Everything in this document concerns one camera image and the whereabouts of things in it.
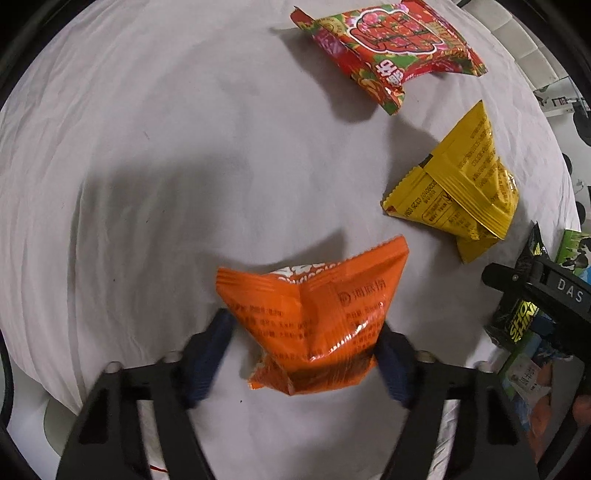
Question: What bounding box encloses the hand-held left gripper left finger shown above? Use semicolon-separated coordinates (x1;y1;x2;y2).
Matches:
55;308;235;480

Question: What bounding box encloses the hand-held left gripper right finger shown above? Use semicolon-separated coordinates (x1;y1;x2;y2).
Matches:
374;323;539;480

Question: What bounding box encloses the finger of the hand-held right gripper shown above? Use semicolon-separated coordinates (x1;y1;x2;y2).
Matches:
481;262;550;302

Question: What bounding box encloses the black snack packet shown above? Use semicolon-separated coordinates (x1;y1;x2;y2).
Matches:
484;222;555;357

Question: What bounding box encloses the green and white snack packet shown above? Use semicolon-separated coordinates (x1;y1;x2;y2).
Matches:
501;342;559;403

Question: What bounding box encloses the yellow snack packet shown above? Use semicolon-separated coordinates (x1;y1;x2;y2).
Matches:
380;100;520;265

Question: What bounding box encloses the white wrinkled cloth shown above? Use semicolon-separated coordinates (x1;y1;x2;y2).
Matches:
0;0;583;480

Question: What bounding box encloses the white quilted chair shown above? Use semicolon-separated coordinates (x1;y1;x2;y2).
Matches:
457;0;557;90

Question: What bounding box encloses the red floral snack packet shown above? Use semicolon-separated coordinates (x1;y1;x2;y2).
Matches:
290;0;488;117

